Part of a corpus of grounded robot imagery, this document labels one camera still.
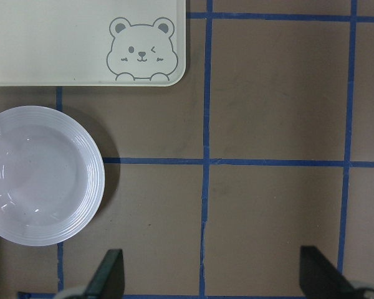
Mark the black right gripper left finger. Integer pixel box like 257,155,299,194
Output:
84,249,125,298

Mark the cream bear tray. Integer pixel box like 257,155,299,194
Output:
0,1,186,87

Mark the white round plate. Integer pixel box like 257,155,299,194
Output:
0,106,105,246

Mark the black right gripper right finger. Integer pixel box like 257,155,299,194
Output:
299,246,355,298

